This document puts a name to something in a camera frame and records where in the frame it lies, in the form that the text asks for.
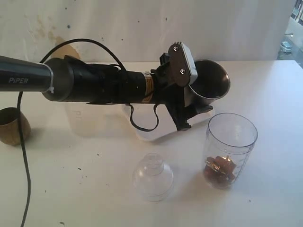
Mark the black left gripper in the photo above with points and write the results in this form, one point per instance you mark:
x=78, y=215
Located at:
x=172, y=96

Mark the stainless steel cup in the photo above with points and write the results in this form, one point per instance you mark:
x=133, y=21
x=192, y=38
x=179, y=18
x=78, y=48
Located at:
x=212, y=83

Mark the brown cubes and gold coins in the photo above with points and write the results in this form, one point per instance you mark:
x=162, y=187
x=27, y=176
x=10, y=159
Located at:
x=218, y=171

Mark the brown wooden bowl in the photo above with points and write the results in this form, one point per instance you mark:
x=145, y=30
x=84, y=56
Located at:
x=9, y=126

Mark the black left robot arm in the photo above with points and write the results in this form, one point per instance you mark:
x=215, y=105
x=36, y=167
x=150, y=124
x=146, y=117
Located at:
x=72, y=80

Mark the clear plastic shaker cup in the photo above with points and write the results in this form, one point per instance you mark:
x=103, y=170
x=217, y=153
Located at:
x=230, y=134

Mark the clear plastic shaker lid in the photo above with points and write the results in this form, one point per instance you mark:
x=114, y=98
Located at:
x=153, y=178

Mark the white rectangular tray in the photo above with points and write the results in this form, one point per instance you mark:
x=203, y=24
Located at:
x=161, y=123

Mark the translucent plastic cup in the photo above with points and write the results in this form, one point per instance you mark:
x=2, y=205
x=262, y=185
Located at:
x=85, y=120

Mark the white zip tie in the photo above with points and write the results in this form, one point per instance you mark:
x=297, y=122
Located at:
x=51, y=87

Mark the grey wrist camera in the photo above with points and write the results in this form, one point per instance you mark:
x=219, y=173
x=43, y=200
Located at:
x=182, y=65

